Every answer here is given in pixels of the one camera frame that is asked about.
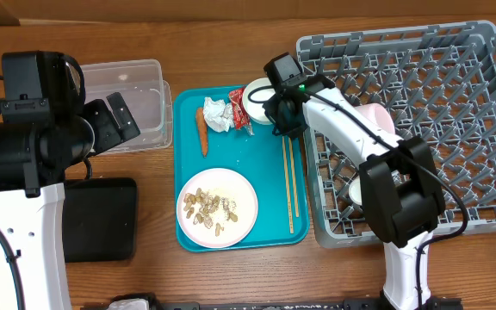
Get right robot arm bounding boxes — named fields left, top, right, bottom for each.
left=263, top=53, right=445, bottom=309

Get orange carrot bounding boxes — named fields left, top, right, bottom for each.
left=195, top=108, right=208, bottom=158

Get crumpled white tissue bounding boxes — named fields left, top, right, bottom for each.
left=202, top=97, right=234, bottom=133

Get white bowl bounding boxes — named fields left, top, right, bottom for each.
left=242, top=77, right=275, bottom=125

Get black plastic tray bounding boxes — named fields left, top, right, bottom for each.
left=62, top=177, right=138, bottom=263

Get red snack wrapper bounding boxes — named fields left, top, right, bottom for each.
left=228, top=87, right=254, bottom=136

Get small pink plate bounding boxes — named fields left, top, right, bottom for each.
left=355, top=103, right=395, bottom=134

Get white cup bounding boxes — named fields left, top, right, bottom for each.
left=348, top=177, right=363, bottom=206

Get large white plate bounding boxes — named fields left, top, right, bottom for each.
left=177, top=168, right=258, bottom=249

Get clear plastic bin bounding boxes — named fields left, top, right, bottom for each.
left=81, top=59, right=173, bottom=155

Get wooden chopstick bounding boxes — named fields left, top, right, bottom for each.
left=288, top=138, right=300, bottom=218
left=282, top=137, right=294, bottom=234

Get grey dishwasher rack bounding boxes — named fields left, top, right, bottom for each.
left=296, top=21, right=496, bottom=234

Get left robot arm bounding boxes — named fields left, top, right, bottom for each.
left=0, top=51, right=140, bottom=309

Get peanut shell scraps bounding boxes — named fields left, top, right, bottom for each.
left=183, top=188, right=239, bottom=237

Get teal plastic serving tray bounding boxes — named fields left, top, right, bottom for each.
left=173, top=85, right=310, bottom=250

